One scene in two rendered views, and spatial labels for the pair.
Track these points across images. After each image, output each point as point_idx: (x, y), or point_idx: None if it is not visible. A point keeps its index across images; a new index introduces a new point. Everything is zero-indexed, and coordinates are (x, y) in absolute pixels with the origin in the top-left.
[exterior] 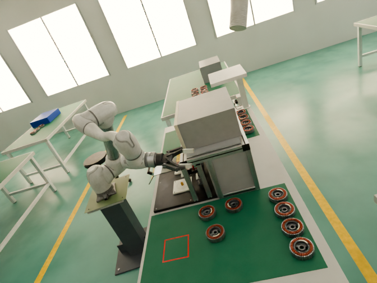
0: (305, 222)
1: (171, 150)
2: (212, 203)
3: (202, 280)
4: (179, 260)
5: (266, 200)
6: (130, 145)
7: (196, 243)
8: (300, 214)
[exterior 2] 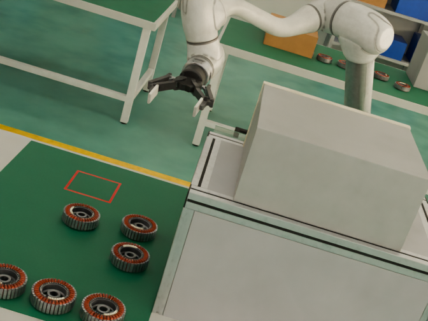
0: (2, 308)
1: (208, 89)
2: (164, 248)
3: (11, 183)
4: (66, 181)
5: None
6: (183, 6)
7: (83, 201)
8: (27, 316)
